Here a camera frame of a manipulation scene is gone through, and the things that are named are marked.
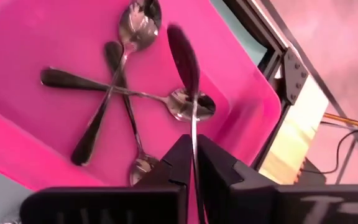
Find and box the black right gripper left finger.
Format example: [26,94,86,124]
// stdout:
[19,134,194,224]

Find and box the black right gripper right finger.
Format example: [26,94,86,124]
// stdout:
[197,134,358,224]

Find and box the steel spoon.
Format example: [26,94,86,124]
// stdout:
[40,67,216,123]
[70,0,163,167]
[166,24,207,224]
[104,40,160,187]

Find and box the pink plastic bin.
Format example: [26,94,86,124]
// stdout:
[0,0,282,224]

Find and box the black cable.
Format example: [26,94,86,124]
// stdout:
[300,128,358,175]

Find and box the orange cable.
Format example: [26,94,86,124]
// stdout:
[323,112,358,130]

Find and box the black table frame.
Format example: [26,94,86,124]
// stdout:
[222,0,310,171]

